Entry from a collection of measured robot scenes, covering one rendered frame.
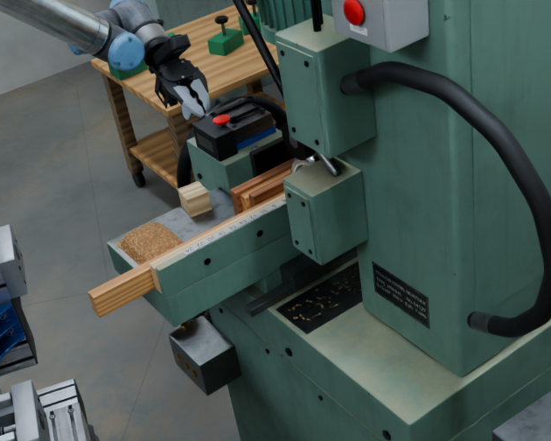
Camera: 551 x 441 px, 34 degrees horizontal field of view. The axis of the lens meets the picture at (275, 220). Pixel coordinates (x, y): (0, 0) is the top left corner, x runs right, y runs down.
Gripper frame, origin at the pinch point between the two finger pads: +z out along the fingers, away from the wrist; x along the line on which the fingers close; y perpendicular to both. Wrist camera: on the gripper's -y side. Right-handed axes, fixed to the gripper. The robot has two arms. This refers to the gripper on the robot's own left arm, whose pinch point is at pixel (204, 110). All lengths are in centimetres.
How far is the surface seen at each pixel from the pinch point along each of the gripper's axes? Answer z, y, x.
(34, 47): -194, 190, -42
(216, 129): 17.1, -19.1, 9.9
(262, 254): 42.0, -18.3, 15.6
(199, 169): 16.7, -7.5, 11.5
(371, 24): 46, -73, 15
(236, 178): 24.8, -13.7, 9.5
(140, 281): 38, -19, 36
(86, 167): -99, 158, -23
